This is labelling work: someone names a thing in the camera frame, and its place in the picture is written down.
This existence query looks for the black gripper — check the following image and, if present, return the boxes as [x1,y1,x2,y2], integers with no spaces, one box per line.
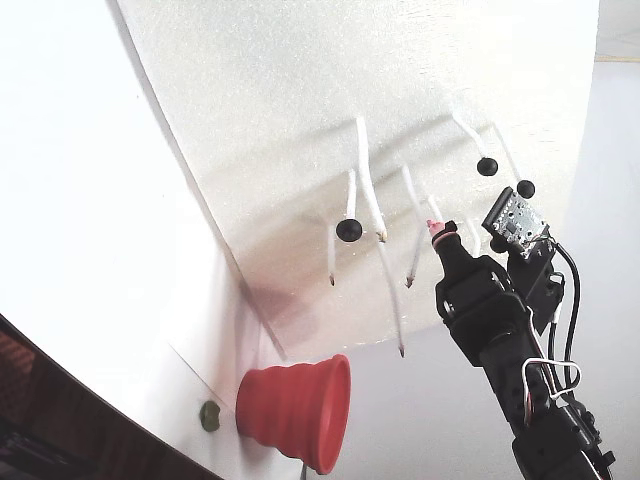
[426,218,534,369]

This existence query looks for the red collapsible silicone cup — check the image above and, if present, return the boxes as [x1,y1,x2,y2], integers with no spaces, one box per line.
[236,353,353,475]

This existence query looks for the white sparkly foam board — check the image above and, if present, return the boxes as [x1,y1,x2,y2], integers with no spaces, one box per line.
[107,0,600,361]

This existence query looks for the white paper sheet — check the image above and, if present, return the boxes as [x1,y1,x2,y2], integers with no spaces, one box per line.
[109,269,271,436]

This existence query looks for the small green leaf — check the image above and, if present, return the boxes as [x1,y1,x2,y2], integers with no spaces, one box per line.
[198,400,222,434]

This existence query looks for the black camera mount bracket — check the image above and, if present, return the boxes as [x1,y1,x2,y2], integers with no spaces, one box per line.
[489,239,566,339]

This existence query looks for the black camera cable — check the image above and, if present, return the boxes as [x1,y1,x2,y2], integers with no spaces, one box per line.
[545,309,564,366]
[547,239,584,366]

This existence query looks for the white red servo wires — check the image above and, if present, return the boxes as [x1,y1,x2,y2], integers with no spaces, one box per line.
[519,334,585,426]

